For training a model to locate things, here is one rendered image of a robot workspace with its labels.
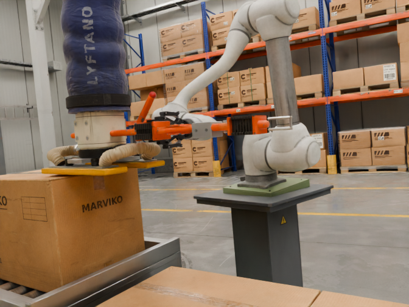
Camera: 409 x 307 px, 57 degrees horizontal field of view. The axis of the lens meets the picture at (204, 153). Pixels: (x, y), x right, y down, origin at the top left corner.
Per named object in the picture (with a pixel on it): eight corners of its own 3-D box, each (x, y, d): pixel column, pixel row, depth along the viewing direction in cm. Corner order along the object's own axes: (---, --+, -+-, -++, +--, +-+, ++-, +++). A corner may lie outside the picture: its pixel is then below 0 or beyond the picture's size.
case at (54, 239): (-22, 273, 159) (-33, 179, 157) (61, 245, 192) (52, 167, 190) (62, 298, 125) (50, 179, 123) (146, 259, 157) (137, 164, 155)
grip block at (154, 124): (133, 141, 120) (131, 123, 120) (153, 139, 128) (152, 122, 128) (152, 140, 116) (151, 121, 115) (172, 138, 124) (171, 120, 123)
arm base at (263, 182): (252, 178, 201) (252, 168, 201) (287, 181, 185) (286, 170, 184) (230, 186, 189) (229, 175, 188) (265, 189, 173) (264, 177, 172)
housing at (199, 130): (191, 138, 109) (190, 123, 109) (204, 137, 115) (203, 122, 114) (211, 137, 105) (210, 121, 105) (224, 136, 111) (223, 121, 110)
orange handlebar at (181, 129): (51, 141, 149) (50, 132, 148) (109, 137, 173) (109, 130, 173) (263, 131, 96) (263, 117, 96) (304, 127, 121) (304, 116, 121)
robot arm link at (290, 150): (288, 165, 183) (328, 167, 166) (266, 175, 172) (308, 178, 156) (265, 2, 170) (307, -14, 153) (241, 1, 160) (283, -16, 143)
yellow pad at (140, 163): (84, 167, 150) (83, 155, 150) (104, 164, 158) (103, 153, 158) (146, 168, 131) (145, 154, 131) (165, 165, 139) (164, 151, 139)
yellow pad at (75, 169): (41, 173, 135) (39, 159, 134) (65, 170, 143) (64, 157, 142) (104, 176, 115) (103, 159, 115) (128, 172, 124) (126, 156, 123)
